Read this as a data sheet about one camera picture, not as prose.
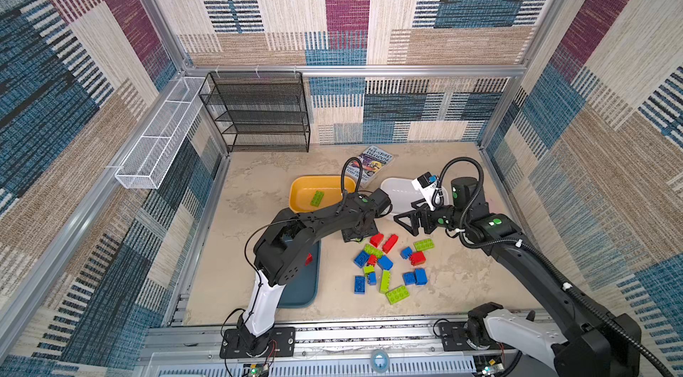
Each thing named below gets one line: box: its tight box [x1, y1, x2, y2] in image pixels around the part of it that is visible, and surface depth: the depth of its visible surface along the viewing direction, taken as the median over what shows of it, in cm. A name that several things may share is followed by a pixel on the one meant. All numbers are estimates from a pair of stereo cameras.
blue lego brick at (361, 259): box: [353, 250, 370, 269], surface depth 89 cm
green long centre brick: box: [363, 243, 386, 259], surface depth 91 cm
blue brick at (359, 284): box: [353, 275, 367, 295], surface depth 85 cm
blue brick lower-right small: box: [401, 271, 417, 286], surface depth 85 cm
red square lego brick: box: [369, 232, 385, 249], surface depth 92 cm
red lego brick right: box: [409, 250, 426, 266], surface depth 89 cm
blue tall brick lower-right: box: [414, 267, 428, 286], surface depth 84 cm
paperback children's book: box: [346, 145, 394, 189], surface depth 114 cm
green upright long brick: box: [379, 269, 391, 294], surface depth 83 cm
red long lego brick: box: [382, 233, 399, 254], surface depth 93 cm
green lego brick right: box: [413, 238, 435, 252], surface depth 93 cm
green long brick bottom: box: [385, 284, 410, 305], surface depth 82 cm
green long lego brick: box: [310, 190, 325, 208], surface depth 104 cm
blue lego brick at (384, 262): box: [377, 255, 394, 271], surface depth 88 cm
